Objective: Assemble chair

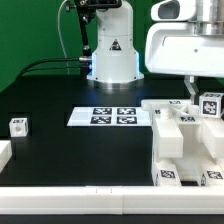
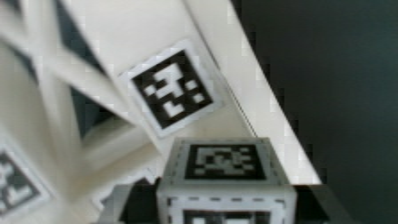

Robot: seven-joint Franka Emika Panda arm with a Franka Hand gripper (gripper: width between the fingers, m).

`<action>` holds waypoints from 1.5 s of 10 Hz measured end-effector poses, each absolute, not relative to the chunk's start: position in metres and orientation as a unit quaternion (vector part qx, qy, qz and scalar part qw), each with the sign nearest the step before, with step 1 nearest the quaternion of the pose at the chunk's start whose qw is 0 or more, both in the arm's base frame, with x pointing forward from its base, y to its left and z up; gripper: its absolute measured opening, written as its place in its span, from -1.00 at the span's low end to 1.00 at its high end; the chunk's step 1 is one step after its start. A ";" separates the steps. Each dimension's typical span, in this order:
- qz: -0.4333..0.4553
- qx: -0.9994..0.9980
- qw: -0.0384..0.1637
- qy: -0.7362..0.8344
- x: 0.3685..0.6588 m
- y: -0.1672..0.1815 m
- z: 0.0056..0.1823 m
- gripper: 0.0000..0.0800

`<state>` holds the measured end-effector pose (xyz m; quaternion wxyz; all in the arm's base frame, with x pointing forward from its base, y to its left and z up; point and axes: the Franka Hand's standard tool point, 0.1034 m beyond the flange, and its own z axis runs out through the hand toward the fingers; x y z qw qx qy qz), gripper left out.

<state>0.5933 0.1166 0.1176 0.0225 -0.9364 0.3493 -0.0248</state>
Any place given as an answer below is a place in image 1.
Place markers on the white flat chair panel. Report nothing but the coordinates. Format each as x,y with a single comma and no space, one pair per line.
109,116

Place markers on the black camera stand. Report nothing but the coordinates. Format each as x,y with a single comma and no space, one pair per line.
86,11

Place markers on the white left border block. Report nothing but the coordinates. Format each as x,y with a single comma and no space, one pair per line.
5,153

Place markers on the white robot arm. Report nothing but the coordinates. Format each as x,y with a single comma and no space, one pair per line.
115,62

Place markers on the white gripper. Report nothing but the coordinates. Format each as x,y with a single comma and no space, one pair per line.
187,39

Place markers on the small white tagged cube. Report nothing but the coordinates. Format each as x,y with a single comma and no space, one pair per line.
211,104

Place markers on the small white cube with hole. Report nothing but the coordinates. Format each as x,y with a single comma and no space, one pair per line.
18,127

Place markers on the white front border rail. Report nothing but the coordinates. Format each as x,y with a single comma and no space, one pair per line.
112,200

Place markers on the white chair seat block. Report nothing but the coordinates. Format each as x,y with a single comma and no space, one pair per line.
188,146

